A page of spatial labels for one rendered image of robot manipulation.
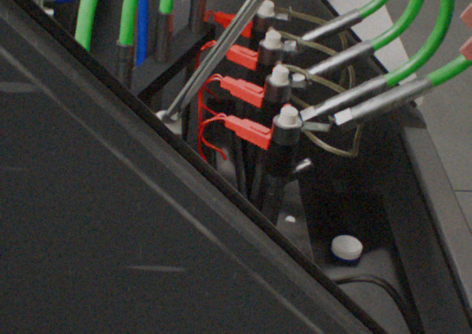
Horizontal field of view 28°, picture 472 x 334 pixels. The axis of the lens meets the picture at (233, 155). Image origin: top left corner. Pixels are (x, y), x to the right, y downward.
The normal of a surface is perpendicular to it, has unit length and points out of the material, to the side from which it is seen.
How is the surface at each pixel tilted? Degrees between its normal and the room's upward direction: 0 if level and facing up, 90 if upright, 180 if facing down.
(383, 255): 0
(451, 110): 0
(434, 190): 0
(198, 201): 90
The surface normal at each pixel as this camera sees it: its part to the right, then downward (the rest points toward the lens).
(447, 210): 0.13, -0.82
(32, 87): 0.06, 0.56
